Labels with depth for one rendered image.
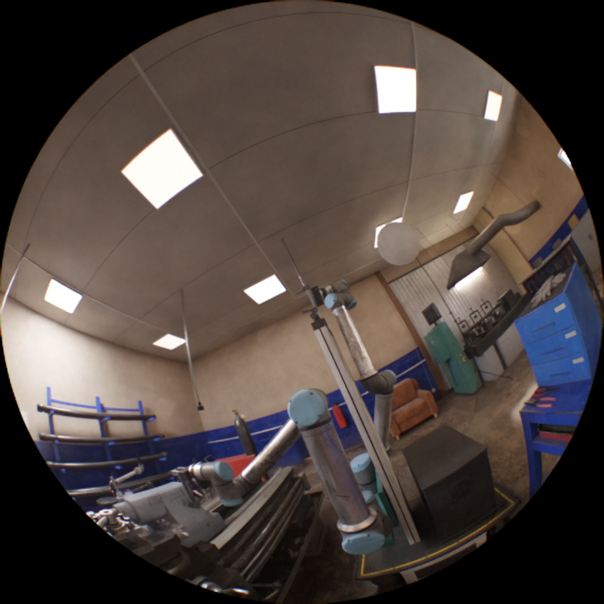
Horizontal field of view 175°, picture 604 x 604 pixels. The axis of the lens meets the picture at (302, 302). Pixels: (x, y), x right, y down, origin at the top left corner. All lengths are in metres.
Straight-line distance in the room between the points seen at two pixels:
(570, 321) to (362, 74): 2.35
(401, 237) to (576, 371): 2.81
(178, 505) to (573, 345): 1.83
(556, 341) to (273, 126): 2.37
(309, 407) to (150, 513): 0.93
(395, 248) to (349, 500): 3.07
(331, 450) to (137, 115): 2.35
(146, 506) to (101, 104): 2.54
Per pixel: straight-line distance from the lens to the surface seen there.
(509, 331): 4.51
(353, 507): 0.78
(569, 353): 1.08
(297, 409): 0.64
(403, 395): 4.06
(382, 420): 1.33
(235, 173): 2.09
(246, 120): 1.97
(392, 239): 3.20
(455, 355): 3.87
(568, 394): 1.10
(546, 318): 1.04
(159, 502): 1.18
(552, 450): 1.20
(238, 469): 3.68
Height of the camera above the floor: 1.47
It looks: 26 degrees up
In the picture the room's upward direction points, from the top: 24 degrees counter-clockwise
